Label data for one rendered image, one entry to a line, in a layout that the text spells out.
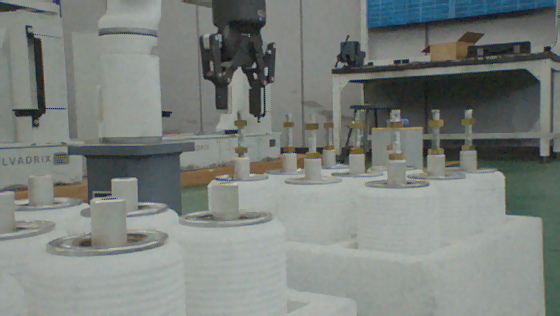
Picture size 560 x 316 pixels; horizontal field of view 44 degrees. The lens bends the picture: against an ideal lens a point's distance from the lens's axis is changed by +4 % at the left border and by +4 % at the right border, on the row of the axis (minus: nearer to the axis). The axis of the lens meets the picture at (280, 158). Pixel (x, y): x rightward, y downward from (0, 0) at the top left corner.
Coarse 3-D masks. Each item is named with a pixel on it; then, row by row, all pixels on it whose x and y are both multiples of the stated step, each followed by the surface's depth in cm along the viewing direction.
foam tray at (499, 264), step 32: (512, 224) 95; (288, 256) 80; (320, 256) 78; (352, 256) 75; (384, 256) 73; (416, 256) 73; (448, 256) 73; (480, 256) 80; (512, 256) 90; (288, 288) 81; (320, 288) 78; (352, 288) 75; (384, 288) 73; (416, 288) 71; (448, 288) 72; (480, 288) 80; (512, 288) 90
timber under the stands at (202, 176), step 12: (300, 156) 489; (204, 168) 379; (216, 168) 380; (228, 168) 387; (252, 168) 411; (264, 168) 424; (276, 168) 438; (84, 180) 316; (192, 180) 357; (204, 180) 366; (24, 192) 265; (60, 192) 278; (72, 192) 284; (84, 192) 290
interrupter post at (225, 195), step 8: (216, 184) 53; (224, 184) 53; (232, 184) 53; (216, 192) 53; (224, 192) 53; (232, 192) 53; (216, 200) 53; (224, 200) 53; (232, 200) 53; (216, 208) 53; (224, 208) 53; (232, 208) 53; (216, 216) 53; (224, 216) 53; (232, 216) 53
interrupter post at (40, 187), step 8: (32, 176) 67; (40, 176) 67; (48, 176) 67; (32, 184) 67; (40, 184) 67; (48, 184) 67; (32, 192) 67; (40, 192) 67; (48, 192) 67; (32, 200) 67; (40, 200) 67; (48, 200) 67
